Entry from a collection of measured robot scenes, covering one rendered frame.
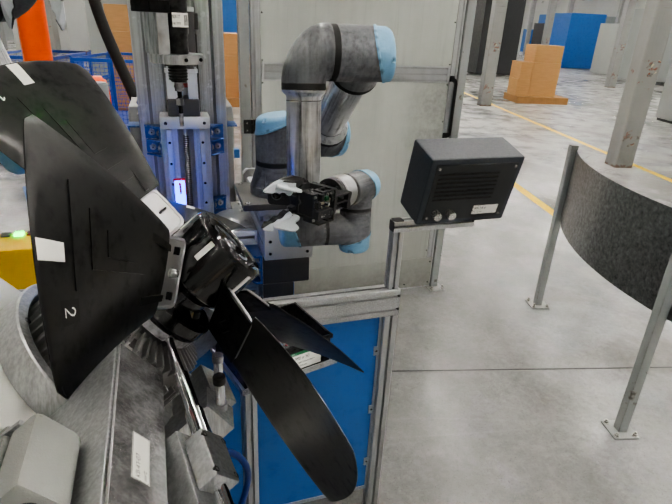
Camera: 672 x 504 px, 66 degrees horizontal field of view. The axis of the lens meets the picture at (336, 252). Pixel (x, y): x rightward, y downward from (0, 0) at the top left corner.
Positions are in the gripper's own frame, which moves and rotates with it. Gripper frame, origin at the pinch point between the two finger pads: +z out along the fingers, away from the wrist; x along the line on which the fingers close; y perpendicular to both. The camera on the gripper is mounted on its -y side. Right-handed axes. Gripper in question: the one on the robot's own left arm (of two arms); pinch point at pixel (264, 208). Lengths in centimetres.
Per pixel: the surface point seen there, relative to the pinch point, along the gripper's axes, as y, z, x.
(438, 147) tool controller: 13, -48, -10
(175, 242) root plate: 15.3, 33.3, -6.1
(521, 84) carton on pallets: -292, -1175, 14
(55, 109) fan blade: -5.2, 35.6, -19.0
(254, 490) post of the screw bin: 0, -2, 74
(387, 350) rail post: 9, -46, 49
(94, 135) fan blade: -2.1, 32.4, -16.0
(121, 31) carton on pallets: -671, -427, -12
